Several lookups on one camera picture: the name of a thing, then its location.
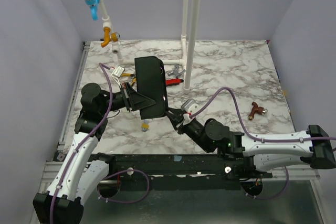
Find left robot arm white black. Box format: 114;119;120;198
33;83;155;223

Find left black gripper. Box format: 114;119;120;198
99;82;156;115

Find white PVC pipe frame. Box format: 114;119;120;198
98;0;201;93

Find yellow handled pliers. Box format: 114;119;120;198
122;73;136;87

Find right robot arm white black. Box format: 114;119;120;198
165;109;335;178

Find brown faucet tap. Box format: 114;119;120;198
248;102;268;121

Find yellow grey hair clips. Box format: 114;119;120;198
141;120;149;132

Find orange faucet tap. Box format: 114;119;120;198
101;27;120;48

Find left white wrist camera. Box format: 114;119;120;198
110;65;125;85

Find red utility knife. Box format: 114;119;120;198
165;78;184;87

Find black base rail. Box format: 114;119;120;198
52;153;266;190

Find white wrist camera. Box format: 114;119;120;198
181;99;198;124
110;65;125;85

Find blue faucet tap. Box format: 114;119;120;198
85;0;100;20

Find black fabric tool case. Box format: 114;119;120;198
134;56;168;120

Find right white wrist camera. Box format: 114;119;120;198
181;99;198;124

